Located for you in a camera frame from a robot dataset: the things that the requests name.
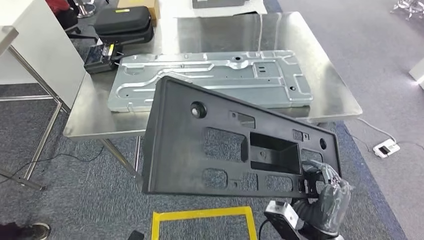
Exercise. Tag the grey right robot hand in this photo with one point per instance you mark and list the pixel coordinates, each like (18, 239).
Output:
(331, 205)

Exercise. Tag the black plastic panel part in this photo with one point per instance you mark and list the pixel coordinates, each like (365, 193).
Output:
(175, 149)

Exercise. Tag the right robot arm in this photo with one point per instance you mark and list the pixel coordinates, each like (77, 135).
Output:
(304, 212)

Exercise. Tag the stainless steel workbench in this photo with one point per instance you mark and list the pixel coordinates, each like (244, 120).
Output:
(92, 116)

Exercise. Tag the white power strip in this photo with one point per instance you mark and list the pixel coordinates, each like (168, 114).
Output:
(386, 148)

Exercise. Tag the white furniture block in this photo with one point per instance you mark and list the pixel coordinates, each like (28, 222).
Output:
(417, 74)

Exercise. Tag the stamped grey metal plate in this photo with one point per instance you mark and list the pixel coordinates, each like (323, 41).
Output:
(232, 76)

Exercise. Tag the chrome stool base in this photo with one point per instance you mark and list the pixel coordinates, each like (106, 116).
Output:
(84, 10)
(410, 8)

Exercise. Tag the grey flat box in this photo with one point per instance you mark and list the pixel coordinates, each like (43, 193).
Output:
(218, 3)

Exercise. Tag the black device with yellow label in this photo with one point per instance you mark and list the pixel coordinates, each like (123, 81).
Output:
(96, 61)

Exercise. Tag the black zippered hard case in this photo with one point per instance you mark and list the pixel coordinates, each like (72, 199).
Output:
(122, 23)

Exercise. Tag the person's left shoe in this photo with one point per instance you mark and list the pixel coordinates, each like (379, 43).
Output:
(36, 230)

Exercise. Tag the black office chair base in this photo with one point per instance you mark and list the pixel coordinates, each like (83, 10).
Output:
(82, 34)

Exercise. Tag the person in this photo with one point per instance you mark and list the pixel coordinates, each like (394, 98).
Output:
(10, 232)
(58, 6)

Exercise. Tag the steel table with white panel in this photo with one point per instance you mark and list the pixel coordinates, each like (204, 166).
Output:
(43, 49)

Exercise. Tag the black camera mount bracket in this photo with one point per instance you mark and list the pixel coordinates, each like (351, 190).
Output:
(280, 228)

